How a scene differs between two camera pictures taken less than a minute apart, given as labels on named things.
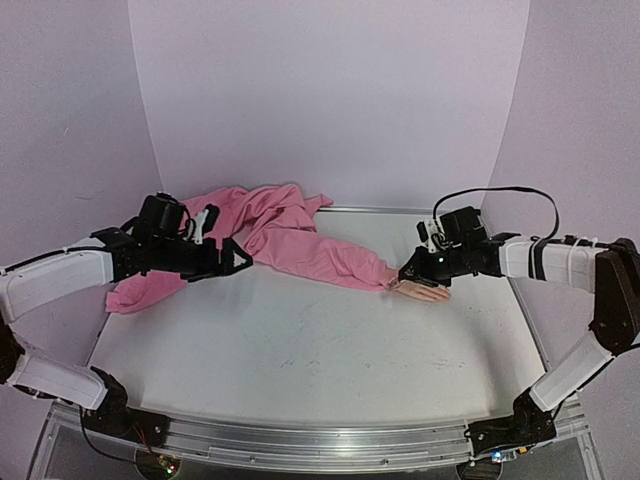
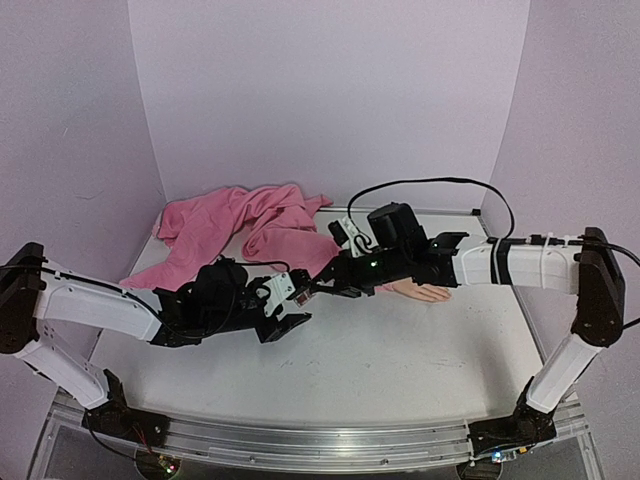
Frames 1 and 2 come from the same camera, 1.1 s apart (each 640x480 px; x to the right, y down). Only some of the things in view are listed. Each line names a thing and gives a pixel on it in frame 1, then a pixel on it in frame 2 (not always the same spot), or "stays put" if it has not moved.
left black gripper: (227, 265) → (278, 329)
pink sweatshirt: (275, 225) stays put
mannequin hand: (421, 290) stays put
